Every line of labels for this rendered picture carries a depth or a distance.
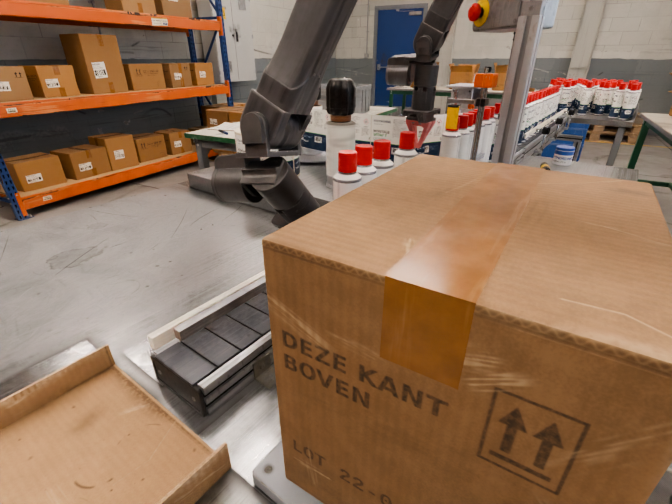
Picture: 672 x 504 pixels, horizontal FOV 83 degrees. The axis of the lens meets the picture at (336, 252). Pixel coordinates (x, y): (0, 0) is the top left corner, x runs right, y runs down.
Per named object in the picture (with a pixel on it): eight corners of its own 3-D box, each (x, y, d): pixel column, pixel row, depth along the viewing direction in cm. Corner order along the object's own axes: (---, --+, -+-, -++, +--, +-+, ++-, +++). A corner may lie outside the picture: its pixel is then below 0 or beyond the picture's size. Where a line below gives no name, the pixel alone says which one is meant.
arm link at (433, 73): (436, 60, 89) (442, 60, 93) (408, 59, 92) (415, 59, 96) (432, 92, 92) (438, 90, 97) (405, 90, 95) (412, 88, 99)
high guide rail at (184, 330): (480, 156, 119) (481, 152, 119) (484, 157, 119) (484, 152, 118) (175, 337, 42) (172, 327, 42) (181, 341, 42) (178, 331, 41)
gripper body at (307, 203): (295, 196, 64) (272, 169, 58) (343, 210, 59) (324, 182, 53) (275, 228, 63) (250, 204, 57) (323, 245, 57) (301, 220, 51)
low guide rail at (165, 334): (455, 169, 126) (456, 163, 125) (458, 170, 125) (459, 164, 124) (150, 347, 49) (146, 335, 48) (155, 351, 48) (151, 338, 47)
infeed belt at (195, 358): (500, 154, 169) (502, 145, 167) (520, 157, 165) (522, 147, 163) (160, 378, 51) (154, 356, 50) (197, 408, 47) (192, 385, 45)
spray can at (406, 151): (395, 214, 94) (402, 129, 85) (415, 219, 91) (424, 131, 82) (385, 220, 90) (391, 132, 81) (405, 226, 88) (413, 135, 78)
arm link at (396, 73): (431, 35, 85) (441, 30, 91) (383, 35, 89) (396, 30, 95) (426, 92, 92) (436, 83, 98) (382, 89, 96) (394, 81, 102)
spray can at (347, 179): (343, 248, 77) (344, 146, 68) (364, 255, 75) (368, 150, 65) (327, 257, 74) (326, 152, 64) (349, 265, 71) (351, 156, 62)
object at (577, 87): (549, 105, 309) (556, 77, 299) (634, 110, 279) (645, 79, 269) (537, 110, 276) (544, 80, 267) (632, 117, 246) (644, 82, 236)
